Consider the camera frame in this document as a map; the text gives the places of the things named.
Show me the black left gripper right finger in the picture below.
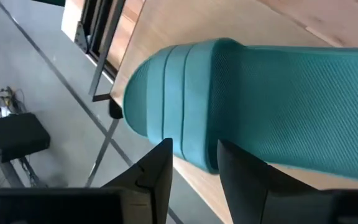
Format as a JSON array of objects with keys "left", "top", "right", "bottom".
[{"left": 217, "top": 139, "right": 332, "bottom": 224}]

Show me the wooden shelf with black frame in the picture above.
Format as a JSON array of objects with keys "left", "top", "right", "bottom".
[{"left": 88, "top": 0, "right": 358, "bottom": 224}]

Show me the green foam slide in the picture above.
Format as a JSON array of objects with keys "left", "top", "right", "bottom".
[{"left": 122, "top": 37, "right": 358, "bottom": 184}]

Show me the black box on floor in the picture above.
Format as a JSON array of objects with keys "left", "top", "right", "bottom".
[{"left": 0, "top": 112, "right": 51, "bottom": 163}]

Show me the black aluminium table frame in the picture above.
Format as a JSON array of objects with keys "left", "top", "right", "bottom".
[{"left": 73, "top": 0, "right": 127, "bottom": 80}]

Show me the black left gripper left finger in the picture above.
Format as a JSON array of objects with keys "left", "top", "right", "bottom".
[{"left": 103, "top": 138, "right": 174, "bottom": 224}]

